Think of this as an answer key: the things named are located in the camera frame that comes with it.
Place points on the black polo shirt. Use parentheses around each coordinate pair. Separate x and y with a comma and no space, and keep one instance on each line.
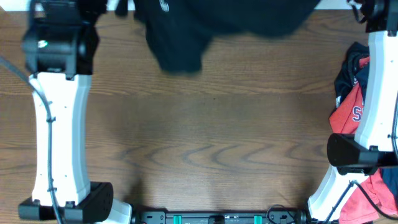
(179,31)

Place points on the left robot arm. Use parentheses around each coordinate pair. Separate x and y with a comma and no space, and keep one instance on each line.
(59,50)

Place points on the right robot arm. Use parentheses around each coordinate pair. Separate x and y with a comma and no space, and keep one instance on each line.
(354,157)

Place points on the red printed shirt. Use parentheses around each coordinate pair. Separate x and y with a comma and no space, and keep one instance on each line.
(358,209)

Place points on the navy blue shirt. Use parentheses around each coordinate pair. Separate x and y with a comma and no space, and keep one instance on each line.
(388,175)

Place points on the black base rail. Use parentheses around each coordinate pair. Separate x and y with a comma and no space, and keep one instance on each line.
(273,216)

